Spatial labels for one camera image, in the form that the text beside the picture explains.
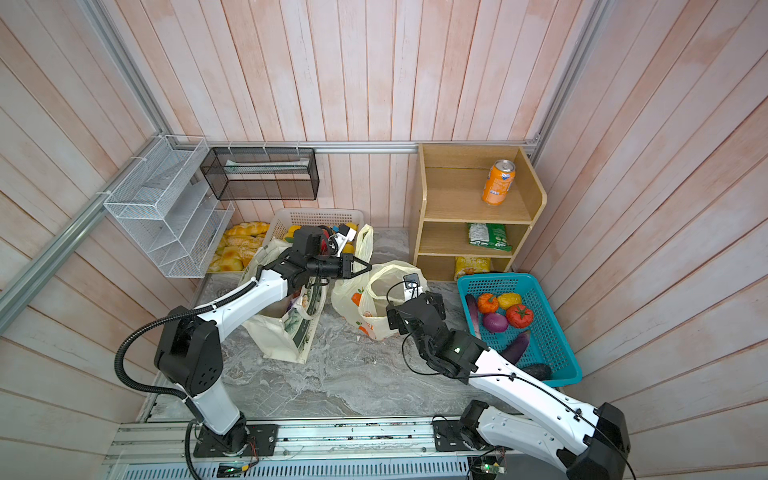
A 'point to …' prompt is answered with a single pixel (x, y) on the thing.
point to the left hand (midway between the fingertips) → (371, 273)
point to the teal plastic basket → (500, 307)
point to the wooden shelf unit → (481, 201)
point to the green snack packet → (492, 235)
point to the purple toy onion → (495, 322)
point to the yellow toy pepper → (508, 299)
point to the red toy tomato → (519, 316)
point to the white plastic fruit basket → (282, 219)
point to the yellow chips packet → (478, 264)
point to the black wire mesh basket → (262, 174)
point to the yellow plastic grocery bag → (362, 300)
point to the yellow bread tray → (239, 245)
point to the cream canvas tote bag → (286, 326)
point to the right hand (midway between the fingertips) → (408, 297)
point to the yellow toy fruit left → (291, 231)
